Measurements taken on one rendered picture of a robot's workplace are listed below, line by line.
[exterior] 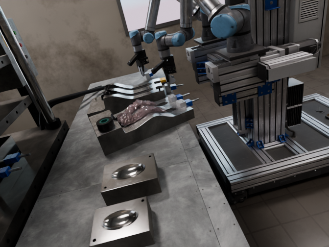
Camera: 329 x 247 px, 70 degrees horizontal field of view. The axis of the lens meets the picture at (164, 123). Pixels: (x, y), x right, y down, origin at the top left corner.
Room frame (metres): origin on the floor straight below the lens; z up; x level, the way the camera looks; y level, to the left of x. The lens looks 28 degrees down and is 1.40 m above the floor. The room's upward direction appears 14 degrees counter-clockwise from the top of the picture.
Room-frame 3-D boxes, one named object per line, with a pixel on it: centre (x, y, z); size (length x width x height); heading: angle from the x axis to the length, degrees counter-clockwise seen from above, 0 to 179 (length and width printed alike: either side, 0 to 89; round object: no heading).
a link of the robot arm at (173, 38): (1.50, -0.19, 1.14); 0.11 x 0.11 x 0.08; 44
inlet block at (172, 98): (1.29, -0.12, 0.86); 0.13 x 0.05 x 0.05; 109
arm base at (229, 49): (1.33, -0.52, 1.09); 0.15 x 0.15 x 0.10
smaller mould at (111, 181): (0.70, 0.17, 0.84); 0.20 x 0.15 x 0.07; 91
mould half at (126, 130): (1.15, 0.11, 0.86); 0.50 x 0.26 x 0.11; 109
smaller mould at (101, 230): (0.50, 0.19, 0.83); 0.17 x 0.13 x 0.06; 91
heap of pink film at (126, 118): (1.15, 0.11, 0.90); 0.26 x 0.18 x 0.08; 109
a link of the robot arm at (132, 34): (1.97, 0.06, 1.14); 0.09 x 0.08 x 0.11; 90
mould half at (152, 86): (1.50, 0.21, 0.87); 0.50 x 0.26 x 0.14; 91
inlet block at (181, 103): (1.19, -0.16, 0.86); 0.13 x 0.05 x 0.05; 109
